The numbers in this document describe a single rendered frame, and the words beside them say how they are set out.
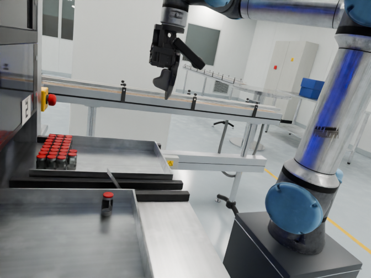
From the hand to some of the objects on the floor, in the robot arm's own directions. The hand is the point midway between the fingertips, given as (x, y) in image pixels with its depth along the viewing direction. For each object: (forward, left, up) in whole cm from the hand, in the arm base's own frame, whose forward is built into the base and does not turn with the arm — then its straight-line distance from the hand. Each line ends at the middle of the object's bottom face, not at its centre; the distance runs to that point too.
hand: (168, 95), depth 83 cm
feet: (-96, -85, -109) cm, 169 cm away
